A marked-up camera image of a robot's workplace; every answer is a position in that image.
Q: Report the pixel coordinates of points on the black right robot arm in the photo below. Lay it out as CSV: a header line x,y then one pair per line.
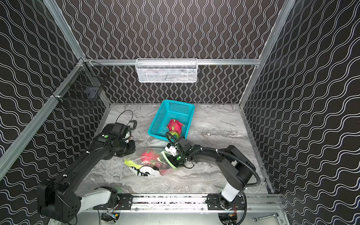
x,y
237,169

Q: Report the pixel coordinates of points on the teal plastic basket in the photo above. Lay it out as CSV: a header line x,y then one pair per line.
x,y
171,110

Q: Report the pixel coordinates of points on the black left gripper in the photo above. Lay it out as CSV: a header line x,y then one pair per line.
x,y
127,146

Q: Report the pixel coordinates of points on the panda print zip-top bag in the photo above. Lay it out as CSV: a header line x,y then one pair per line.
x,y
133,161

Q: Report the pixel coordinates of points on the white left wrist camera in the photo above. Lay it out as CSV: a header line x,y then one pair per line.
x,y
128,135

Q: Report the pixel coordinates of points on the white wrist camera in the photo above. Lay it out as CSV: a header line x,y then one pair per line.
x,y
171,149
128,135

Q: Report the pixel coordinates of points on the black wire mesh basket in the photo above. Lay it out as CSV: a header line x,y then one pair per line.
x,y
84,93

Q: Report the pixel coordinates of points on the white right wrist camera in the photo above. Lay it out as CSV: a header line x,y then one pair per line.
x,y
171,149

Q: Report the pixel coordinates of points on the white wire mesh basket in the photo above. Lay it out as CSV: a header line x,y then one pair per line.
x,y
167,70

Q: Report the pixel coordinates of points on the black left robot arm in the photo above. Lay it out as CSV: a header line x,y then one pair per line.
x,y
56,197

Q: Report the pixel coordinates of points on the silver wrench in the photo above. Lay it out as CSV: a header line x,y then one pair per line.
x,y
257,219

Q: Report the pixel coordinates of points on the pink dragon fruit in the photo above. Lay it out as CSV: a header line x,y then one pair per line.
x,y
175,128
151,157

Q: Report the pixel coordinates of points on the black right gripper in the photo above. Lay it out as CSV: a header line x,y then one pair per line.
x,y
170,159

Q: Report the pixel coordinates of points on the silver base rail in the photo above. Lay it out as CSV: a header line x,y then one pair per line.
x,y
185,203

